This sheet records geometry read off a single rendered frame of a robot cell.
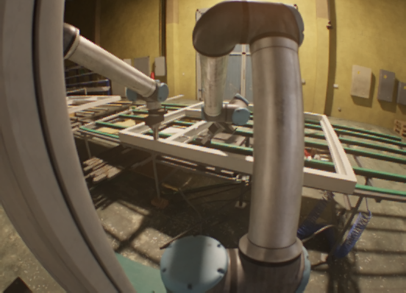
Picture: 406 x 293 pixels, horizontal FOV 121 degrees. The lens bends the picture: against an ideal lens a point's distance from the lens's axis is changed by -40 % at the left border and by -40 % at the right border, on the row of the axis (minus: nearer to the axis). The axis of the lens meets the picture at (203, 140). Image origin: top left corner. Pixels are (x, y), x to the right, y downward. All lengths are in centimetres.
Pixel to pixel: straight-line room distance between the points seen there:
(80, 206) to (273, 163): 31
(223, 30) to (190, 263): 50
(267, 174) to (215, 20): 33
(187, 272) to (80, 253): 24
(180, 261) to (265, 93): 38
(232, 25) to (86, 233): 43
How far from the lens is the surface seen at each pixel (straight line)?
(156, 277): 72
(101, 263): 28
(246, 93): 759
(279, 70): 39
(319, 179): 93
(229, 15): 44
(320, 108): 714
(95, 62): 70
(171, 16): 895
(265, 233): 40
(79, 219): 22
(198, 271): 41
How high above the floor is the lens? 135
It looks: 21 degrees down
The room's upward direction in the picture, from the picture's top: straight up
